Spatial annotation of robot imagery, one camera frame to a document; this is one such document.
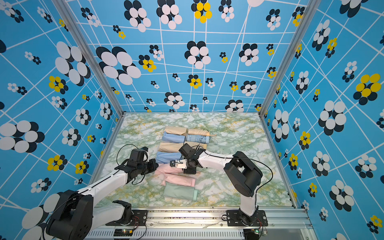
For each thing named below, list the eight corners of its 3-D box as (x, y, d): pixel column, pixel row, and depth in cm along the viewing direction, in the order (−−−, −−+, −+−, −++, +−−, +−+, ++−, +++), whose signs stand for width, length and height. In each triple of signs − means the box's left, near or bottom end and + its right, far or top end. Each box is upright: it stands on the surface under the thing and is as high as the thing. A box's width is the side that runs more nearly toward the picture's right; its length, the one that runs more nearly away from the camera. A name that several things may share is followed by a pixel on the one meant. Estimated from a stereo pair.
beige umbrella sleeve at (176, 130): (164, 135, 109) (163, 131, 106) (166, 129, 113) (165, 126, 109) (186, 136, 109) (186, 133, 105) (187, 131, 112) (187, 127, 108)
